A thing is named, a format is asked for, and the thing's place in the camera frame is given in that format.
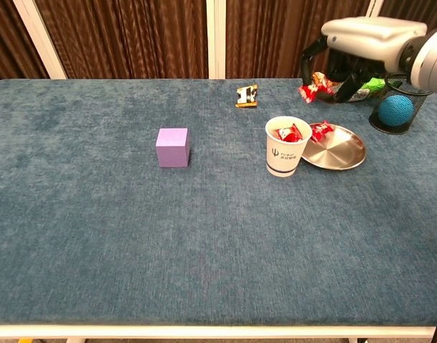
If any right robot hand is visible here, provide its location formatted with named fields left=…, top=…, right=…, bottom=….
left=299, top=16, right=428, bottom=104

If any white table frame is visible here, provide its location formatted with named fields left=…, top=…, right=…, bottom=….
left=0, top=324, right=437, bottom=343

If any brown pleated partition panel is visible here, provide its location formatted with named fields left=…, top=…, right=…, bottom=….
left=378, top=0, right=437, bottom=33
left=0, top=0, right=49, bottom=86
left=35, top=0, right=208, bottom=79
left=225, top=0, right=371, bottom=79

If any white partition post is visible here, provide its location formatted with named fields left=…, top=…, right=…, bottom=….
left=366, top=0, right=384, bottom=18
left=206, top=0, right=227, bottom=80
left=12, top=0, right=68, bottom=80

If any blue tablecloth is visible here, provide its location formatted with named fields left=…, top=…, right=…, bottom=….
left=0, top=78, right=437, bottom=327

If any blue ball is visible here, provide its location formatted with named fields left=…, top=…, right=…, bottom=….
left=378, top=95, right=415, bottom=126

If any black mesh pen holder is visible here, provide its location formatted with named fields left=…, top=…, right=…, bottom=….
left=368, top=73, right=433, bottom=136

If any white paper cup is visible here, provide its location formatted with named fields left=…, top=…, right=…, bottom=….
left=265, top=116, right=314, bottom=179

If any round steel plate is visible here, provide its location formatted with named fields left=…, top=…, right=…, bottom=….
left=302, top=123, right=367, bottom=172

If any small orange black snack packet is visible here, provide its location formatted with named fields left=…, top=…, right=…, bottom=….
left=235, top=84, right=259, bottom=109

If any orange green chips bag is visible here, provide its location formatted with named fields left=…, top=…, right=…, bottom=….
left=310, top=71, right=387, bottom=104

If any purple foam cube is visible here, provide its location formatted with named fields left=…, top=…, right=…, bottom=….
left=155, top=127, right=190, bottom=169

